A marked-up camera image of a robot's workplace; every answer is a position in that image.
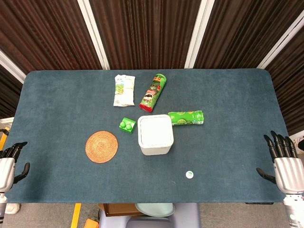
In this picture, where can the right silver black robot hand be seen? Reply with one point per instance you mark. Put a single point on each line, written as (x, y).
(288, 171)

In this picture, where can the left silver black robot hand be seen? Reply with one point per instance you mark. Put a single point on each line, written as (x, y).
(7, 166)

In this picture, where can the small white green cap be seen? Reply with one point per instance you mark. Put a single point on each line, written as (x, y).
(189, 174)

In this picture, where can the white plastic open-lid container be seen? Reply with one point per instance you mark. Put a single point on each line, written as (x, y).
(154, 133)

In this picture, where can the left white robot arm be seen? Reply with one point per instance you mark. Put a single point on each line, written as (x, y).
(2, 206)

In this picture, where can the yellow black stand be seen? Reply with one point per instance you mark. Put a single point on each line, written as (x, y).
(3, 137)

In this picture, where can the white pink shoe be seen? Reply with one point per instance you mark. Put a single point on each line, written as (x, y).
(301, 142)

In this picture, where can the blue felt table mat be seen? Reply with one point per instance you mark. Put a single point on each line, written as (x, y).
(59, 107)

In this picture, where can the yellow floor strip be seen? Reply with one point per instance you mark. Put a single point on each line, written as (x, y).
(76, 215)

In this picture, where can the orange woven round coaster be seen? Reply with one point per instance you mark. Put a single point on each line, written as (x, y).
(101, 146)

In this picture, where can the orange object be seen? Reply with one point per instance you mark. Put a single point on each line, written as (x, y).
(91, 223)

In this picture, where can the lavender plastic stool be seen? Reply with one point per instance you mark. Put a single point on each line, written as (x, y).
(187, 213)

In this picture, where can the green lime chips tube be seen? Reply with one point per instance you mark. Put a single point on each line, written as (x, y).
(187, 118)

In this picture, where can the brown cardboard box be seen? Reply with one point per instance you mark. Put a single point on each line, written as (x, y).
(118, 209)

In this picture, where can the green toy building block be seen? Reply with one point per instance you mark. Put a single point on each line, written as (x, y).
(127, 125)

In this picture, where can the pale green round plate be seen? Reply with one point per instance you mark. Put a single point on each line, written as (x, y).
(156, 209)

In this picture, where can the white green snack packet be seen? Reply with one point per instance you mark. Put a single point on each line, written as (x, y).
(124, 91)

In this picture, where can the green red chips tube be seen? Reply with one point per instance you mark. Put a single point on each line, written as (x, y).
(152, 93)

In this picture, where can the white partition post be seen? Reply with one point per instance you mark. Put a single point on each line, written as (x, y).
(93, 35)
(10, 65)
(282, 39)
(198, 35)

